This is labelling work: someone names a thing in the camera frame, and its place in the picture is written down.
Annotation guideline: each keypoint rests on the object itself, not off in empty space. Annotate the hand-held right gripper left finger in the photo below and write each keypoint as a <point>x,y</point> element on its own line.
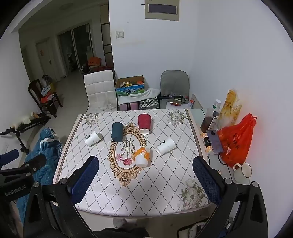
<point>85,180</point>

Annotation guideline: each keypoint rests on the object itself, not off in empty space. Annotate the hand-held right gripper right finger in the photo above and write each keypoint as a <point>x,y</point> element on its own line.
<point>207,180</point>

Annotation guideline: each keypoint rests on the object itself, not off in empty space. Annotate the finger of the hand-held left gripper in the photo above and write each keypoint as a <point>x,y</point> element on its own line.
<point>34,163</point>
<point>9,156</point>

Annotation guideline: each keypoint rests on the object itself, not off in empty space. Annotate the dark teal paper cup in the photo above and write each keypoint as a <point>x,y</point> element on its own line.
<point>117,131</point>

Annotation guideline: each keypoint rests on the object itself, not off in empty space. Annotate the orange and white paper cup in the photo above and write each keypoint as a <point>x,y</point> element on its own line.
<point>142,158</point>

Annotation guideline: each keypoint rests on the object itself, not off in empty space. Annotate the red paper cup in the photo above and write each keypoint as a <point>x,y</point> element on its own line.
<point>144,122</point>

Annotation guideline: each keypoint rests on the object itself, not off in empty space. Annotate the blue knitted cloth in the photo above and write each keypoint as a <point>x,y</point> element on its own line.
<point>49,147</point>

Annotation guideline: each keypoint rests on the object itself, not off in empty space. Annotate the black exercise stand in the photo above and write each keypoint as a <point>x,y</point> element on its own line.
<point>20,135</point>

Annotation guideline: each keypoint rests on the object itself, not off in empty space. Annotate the white enamel mug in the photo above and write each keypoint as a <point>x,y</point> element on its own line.
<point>243,172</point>

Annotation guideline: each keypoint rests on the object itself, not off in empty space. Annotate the white cloth bundle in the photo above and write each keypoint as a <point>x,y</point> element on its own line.
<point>23,119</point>

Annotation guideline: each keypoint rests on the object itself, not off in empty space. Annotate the dark smartphone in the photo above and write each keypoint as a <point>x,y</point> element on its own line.
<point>215,140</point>

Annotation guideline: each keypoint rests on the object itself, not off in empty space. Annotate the floral diamond pattern tablecloth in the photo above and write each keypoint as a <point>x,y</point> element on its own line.
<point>160,178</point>

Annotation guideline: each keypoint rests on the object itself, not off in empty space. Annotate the orange plastic bag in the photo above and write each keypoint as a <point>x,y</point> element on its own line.
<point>238,141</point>

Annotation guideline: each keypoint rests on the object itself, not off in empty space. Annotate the dark brown jar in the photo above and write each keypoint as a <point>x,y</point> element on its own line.
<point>207,121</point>

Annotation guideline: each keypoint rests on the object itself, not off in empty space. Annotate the pile of clothes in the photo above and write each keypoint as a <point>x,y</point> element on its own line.
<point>47,92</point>

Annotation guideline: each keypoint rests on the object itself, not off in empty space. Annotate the dark wooden chair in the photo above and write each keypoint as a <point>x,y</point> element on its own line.
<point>34,89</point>

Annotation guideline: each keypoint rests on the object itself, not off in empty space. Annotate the yellow snack bag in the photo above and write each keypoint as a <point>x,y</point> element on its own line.
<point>230,107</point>

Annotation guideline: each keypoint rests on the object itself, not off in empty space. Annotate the white capped bottle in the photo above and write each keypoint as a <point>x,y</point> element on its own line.
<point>216,104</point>

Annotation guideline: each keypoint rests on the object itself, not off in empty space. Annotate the red and white small carton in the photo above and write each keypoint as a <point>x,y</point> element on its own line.
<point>191,104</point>

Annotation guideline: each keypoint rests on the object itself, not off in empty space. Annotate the pink storage box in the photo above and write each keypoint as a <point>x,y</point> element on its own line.
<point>128,106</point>

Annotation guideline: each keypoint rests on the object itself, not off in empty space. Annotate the white padded chair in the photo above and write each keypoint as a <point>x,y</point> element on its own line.
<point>99,88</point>

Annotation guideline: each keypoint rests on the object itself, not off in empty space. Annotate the black and white patterned bag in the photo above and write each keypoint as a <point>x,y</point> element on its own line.
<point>148,103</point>

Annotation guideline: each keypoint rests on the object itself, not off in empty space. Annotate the printed cardboard box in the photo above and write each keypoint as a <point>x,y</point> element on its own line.
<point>130,90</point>

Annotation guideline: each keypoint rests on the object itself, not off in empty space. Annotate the grey cushioned chair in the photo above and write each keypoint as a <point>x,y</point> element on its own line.
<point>174,83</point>

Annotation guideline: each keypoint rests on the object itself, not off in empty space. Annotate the wooden door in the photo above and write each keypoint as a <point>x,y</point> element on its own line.
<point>44,59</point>

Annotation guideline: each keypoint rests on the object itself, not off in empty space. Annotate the white towel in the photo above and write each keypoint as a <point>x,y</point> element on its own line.
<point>148,93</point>

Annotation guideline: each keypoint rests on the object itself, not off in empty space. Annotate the orange crate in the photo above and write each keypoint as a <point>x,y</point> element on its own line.
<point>94,61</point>

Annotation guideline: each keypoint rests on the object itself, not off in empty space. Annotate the white light switch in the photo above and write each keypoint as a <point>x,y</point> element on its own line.
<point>119,34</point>

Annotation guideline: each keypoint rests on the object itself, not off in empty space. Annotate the beige wall panel box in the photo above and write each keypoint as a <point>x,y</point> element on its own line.
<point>162,10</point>

